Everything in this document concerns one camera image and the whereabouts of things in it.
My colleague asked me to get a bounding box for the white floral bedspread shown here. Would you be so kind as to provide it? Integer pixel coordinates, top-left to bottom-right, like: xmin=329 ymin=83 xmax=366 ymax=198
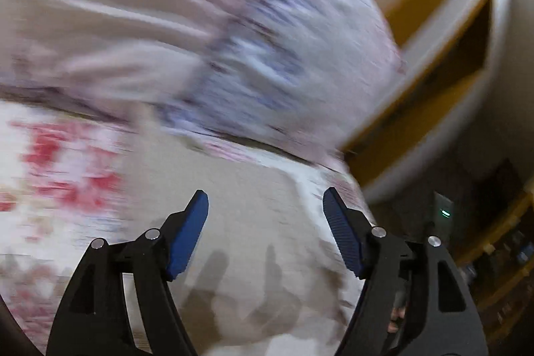
xmin=1 ymin=101 xmax=366 ymax=350

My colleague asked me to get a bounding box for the wooden headboard frame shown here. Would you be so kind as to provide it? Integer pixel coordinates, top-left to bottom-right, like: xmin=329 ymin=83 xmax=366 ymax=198
xmin=346 ymin=0 xmax=511 ymax=203

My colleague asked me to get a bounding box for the beige knit sweater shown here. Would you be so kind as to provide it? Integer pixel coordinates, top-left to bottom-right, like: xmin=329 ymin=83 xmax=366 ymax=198
xmin=125 ymin=104 xmax=361 ymax=355

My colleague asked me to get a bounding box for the pink floral pillow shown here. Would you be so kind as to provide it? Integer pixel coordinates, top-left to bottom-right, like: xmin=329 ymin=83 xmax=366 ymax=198
xmin=1 ymin=0 xmax=402 ymax=166

